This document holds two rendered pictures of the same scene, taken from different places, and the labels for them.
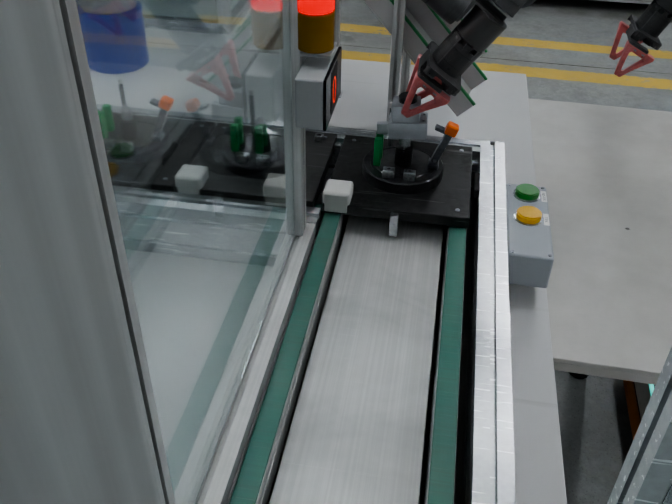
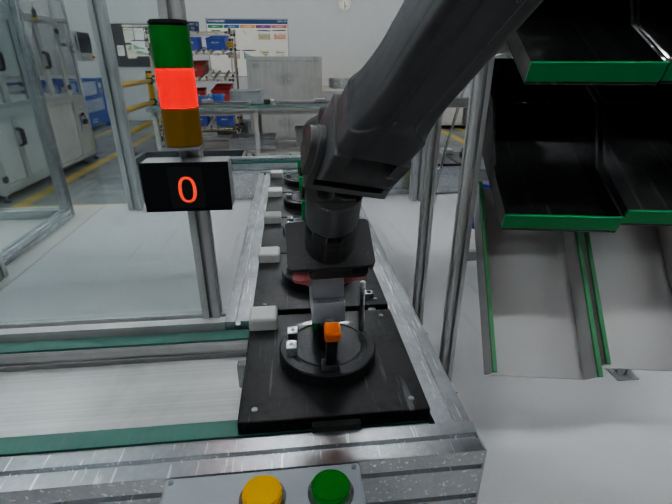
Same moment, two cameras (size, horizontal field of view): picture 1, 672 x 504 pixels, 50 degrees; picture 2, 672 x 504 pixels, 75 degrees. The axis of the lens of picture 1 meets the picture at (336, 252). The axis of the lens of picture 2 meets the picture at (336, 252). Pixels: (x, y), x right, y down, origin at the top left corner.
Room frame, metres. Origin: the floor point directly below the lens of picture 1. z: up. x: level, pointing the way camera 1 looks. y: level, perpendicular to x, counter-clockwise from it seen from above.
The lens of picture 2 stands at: (0.97, -0.63, 1.37)
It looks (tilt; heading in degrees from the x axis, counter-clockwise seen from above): 24 degrees down; 75
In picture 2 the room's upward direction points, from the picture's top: straight up
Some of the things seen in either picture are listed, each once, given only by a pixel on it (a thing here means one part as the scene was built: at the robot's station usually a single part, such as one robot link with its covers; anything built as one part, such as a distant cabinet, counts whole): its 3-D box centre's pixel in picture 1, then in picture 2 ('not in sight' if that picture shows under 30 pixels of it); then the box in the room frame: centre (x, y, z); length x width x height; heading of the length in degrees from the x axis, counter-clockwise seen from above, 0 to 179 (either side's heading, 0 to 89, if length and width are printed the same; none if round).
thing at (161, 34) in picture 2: not in sight; (171, 47); (0.93, 0.03, 1.38); 0.05 x 0.05 x 0.05
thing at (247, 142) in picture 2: not in sight; (253, 141); (1.41, 5.27, 0.36); 0.60 x 0.40 x 0.15; 172
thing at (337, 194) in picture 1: (337, 196); (264, 322); (1.02, 0.00, 0.97); 0.05 x 0.05 x 0.04; 81
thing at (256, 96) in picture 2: not in sight; (247, 96); (1.39, 5.42, 0.90); 0.40 x 0.31 x 0.17; 170
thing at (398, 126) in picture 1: (402, 114); (325, 286); (1.10, -0.10, 1.08); 0.08 x 0.04 x 0.07; 82
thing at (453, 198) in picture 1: (401, 177); (327, 360); (1.10, -0.11, 0.96); 0.24 x 0.24 x 0.02; 81
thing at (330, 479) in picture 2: (526, 194); (330, 491); (1.05, -0.32, 0.96); 0.04 x 0.04 x 0.02
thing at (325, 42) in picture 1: (315, 28); (182, 126); (0.93, 0.03, 1.28); 0.05 x 0.05 x 0.05
